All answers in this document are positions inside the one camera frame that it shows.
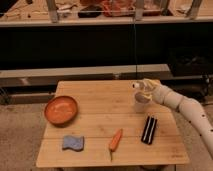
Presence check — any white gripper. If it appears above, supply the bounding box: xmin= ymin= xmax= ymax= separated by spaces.
xmin=141 ymin=79 xmax=167 ymax=103

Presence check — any red object on shelf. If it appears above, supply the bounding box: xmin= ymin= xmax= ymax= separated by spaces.
xmin=101 ymin=0 xmax=134 ymax=17

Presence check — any orange carrot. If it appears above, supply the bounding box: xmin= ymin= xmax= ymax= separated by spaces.
xmin=108 ymin=129 xmax=123 ymax=160

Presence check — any orange bowl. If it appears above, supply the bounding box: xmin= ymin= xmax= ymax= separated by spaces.
xmin=44 ymin=96 xmax=78 ymax=125

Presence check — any blue sponge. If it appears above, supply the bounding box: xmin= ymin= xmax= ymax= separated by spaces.
xmin=62 ymin=135 xmax=84 ymax=152

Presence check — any black striped block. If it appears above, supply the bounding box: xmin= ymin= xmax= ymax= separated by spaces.
xmin=141 ymin=116 xmax=157 ymax=145

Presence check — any white cup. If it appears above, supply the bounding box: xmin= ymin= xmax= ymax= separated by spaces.
xmin=134 ymin=92 xmax=150 ymax=113

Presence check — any hanging black cable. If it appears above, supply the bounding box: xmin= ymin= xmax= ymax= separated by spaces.
xmin=133 ymin=13 xmax=139 ymax=80

